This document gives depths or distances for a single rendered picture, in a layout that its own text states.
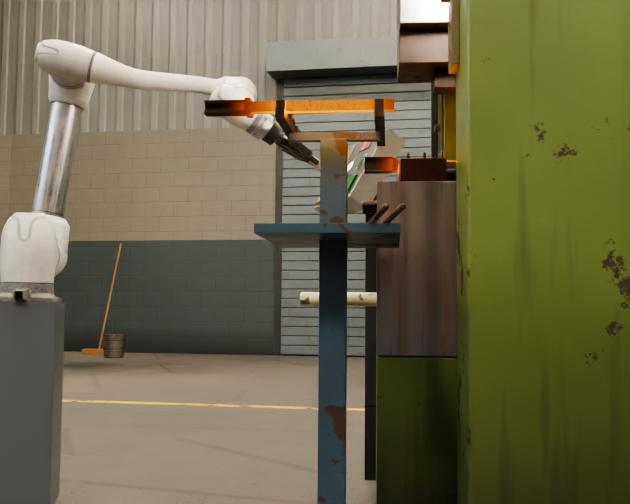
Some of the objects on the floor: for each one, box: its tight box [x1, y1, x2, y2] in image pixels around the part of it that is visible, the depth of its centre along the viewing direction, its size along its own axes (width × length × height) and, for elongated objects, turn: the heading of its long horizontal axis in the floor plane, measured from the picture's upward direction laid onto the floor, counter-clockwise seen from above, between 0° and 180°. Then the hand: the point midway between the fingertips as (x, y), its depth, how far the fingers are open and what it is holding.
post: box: [364, 194, 377, 480], centre depth 286 cm, size 4×4×108 cm
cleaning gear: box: [82, 243, 127, 358], centre depth 1023 cm, size 80×118×145 cm
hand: (317, 164), depth 272 cm, fingers closed
